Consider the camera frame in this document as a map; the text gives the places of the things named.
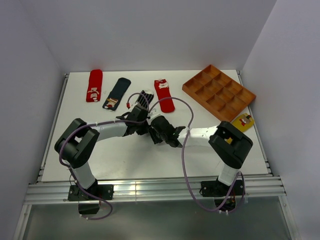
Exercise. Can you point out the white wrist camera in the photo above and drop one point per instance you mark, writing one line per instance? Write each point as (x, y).
(131, 106)
(153, 114)

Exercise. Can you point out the navy sock with bear pattern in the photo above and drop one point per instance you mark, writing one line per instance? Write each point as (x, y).
(115, 96)

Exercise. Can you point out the red sock with white figure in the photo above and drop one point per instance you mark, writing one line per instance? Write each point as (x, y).
(94, 89)

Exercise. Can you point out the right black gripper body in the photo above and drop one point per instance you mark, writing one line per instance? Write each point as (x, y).
(157, 138)

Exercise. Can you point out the red sock with santa pattern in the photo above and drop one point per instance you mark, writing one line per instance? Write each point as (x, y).
(163, 93)

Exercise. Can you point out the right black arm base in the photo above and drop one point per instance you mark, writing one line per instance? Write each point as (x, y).
(216, 189)

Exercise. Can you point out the black white striped sock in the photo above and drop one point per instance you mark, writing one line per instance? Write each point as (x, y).
(145, 98)

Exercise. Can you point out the aluminium front rail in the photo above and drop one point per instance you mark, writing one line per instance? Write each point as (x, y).
(148, 190)

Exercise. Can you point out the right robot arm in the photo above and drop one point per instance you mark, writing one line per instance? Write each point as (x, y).
(228, 142)

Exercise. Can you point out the orange compartment tray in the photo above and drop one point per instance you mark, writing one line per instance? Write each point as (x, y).
(218, 93)

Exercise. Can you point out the yellow sock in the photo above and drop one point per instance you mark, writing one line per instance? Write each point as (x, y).
(243, 122)

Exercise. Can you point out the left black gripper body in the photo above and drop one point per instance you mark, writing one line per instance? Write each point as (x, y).
(142, 127)

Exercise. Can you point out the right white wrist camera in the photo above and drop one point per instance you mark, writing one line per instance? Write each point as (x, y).
(153, 114)

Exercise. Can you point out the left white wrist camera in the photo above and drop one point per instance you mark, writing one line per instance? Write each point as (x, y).
(131, 106)

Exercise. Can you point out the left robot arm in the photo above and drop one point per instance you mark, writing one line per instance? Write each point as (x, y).
(76, 144)

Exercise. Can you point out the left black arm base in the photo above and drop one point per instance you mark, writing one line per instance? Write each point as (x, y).
(103, 191)

